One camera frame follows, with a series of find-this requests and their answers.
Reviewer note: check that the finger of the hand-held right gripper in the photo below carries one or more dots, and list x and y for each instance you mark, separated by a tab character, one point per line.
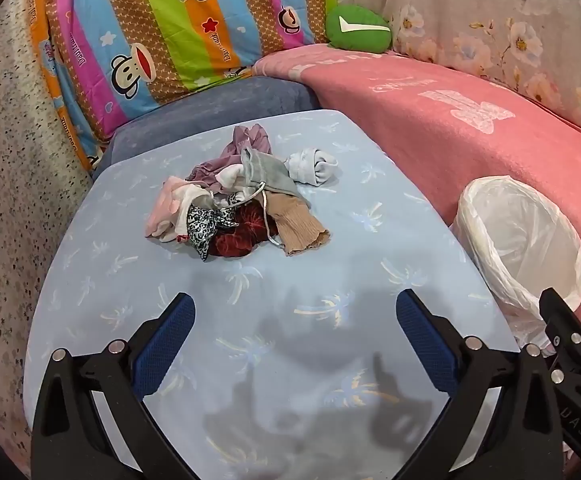
563	320

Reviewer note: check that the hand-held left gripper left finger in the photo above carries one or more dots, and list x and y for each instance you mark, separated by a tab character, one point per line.
170	340

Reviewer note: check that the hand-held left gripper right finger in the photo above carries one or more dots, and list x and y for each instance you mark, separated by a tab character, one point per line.
425	342

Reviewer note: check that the trash bin with white liner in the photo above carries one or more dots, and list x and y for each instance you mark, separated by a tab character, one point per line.
510	240

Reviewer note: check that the leopard-print scrunchie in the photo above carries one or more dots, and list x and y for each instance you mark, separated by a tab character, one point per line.
198	225

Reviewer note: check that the red velvet scrunchie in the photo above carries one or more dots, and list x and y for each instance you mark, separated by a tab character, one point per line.
240	230

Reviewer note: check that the pink sock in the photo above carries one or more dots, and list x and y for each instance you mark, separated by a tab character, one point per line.
161	207

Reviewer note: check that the beige sock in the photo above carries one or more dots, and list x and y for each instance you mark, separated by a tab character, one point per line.
295	225

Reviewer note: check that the white cloth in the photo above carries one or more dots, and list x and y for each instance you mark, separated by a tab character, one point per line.
228	178

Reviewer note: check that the grey sock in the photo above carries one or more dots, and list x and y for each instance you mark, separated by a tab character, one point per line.
270	175

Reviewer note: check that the white socks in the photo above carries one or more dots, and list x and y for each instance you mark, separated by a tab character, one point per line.
315	165

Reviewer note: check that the light blue palm-print tablecloth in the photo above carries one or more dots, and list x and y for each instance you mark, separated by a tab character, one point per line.
145	280

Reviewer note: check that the pink blanket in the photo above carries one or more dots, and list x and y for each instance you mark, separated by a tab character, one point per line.
420	125

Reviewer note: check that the blue-grey sofa seat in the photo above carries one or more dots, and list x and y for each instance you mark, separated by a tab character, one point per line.
195	105

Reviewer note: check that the striped monkey-print blanket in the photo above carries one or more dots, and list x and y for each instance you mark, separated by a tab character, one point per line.
170	35

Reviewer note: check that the green round cushion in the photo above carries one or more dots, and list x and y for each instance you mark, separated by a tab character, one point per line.
355	35

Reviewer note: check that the grey floral blanket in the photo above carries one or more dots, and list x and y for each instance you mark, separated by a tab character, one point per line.
470	10

